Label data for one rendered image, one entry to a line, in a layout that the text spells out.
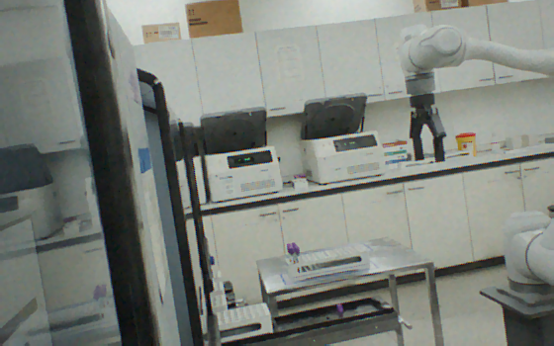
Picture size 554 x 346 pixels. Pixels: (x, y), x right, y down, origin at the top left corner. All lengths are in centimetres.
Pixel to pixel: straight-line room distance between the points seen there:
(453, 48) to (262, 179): 250
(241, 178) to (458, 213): 179
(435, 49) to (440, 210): 285
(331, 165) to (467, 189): 115
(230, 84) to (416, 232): 191
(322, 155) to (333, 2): 153
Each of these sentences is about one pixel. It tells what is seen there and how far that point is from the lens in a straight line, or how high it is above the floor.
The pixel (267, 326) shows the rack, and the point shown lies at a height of 83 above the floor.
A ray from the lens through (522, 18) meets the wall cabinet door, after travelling 497.
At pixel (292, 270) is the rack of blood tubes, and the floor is 86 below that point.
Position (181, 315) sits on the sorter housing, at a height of 100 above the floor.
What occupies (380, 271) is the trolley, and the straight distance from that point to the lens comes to 177.
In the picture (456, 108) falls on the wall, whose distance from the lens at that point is 491.
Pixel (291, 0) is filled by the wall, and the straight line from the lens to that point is 452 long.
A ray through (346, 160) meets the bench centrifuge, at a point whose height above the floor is 106.
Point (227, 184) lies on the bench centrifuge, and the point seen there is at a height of 103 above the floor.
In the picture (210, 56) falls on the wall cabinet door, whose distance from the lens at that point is 397.
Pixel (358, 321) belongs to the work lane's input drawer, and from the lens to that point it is 142.
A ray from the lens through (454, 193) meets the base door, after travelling 418.
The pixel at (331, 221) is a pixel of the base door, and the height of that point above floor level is 61.
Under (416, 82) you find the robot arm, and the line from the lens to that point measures 156.
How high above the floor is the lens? 134
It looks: 3 degrees down
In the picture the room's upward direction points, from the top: 8 degrees counter-clockwise
